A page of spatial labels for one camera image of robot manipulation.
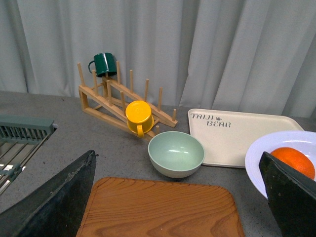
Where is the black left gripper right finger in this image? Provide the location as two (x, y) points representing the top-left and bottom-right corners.
(259, 152), (316, 237)

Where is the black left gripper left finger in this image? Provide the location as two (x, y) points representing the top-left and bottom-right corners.
(0, 150), (96, 237)

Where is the orange fruit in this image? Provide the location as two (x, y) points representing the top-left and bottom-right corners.
(271, 147), (316, 179)

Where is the white round plate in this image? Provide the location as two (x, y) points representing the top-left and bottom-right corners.
(245, 130), (316, 198)

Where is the wooden cutting board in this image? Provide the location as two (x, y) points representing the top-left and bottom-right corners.
(77, 177), (244, 237)

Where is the green dish drainer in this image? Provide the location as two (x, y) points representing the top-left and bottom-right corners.
(0, 115), (55, 193)

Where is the beige bear tray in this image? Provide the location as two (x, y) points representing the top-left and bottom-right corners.
(188, 109), (302, 168)

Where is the light green bowl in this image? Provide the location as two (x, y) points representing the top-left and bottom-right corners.
(148, 131), (205, 179)

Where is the wooden dish rack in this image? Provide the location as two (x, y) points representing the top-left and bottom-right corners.
(77, 61), (178, 141)

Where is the yellow mug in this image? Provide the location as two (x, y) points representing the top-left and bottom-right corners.
(125, 100), (154, 137)

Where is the dark green mug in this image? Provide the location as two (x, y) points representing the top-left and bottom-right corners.
(88, 52), (117, 78)

